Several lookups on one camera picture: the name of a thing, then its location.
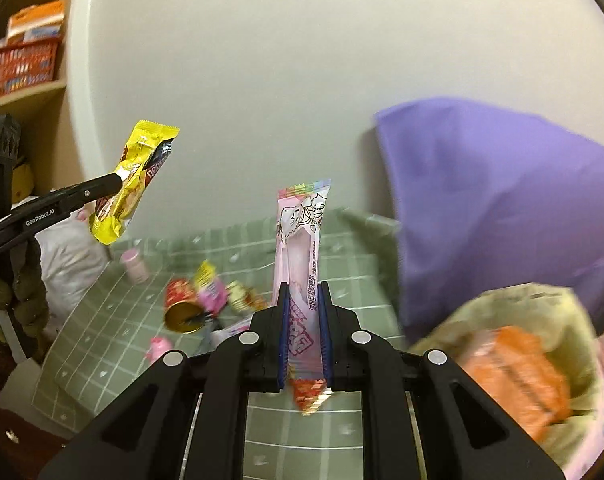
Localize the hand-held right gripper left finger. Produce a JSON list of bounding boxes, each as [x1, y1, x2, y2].
[[37, 282, 289, 480]]

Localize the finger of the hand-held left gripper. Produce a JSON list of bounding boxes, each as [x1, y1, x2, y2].
[[0, 172, 130, 257]]

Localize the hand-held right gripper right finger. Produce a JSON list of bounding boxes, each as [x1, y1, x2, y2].
[[318, 282, 565, 480]]

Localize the yellow snack wrapper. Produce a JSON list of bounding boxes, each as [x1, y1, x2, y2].
[[88, 120, 181, 246]]

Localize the long pink candy wrapper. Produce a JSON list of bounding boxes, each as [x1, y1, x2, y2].
[[274, 178, 340, 416]]

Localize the olive green bag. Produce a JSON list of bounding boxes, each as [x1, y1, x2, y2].
[[409, 282, 602, 471]]

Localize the person's left hand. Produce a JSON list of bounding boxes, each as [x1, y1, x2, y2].
[[0, 239, 50, 361]]

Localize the yellow orange snack packet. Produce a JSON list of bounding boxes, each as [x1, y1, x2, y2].
[[226, 280, 269, 314]]

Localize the white pink wrapper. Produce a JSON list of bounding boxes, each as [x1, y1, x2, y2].
[[209, 317, 253, 347]]

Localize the white plastic bag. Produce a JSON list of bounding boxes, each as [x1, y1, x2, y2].
[[34, 215, 108, 311]]

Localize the wooden shelf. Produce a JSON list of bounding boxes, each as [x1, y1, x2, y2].
[[0, 0, 80, 361]]

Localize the yellow and pink packet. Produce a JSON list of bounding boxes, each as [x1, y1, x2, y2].
[[192, 260, 229, 312]]

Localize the orange plastic basket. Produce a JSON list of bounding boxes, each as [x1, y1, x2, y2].
[[0, 40, 60, 103]]

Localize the small pink bottle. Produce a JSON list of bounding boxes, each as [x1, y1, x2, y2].
[[119, 249, 150, 285]]

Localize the red can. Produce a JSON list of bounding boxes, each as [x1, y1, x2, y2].
[[163, 280, 213, 335]]

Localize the pink plastic toy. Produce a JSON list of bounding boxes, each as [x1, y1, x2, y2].
[[147, 336, 173, 364]]

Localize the green checked blanket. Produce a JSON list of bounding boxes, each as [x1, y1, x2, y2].
[[32, 205, 417, 480]]

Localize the orange box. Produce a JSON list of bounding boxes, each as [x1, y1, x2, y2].
[[6, 0, 66, 47]]

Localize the purple cloth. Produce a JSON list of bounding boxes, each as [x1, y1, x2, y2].
[[374, 97, 604, 346]]

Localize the dark wooden furniture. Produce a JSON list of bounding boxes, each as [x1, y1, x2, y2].
[[0, 395, 69, 480]]

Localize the pink patterned cloth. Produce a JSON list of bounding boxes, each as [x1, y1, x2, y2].
[[564, 325, 604, 480]]

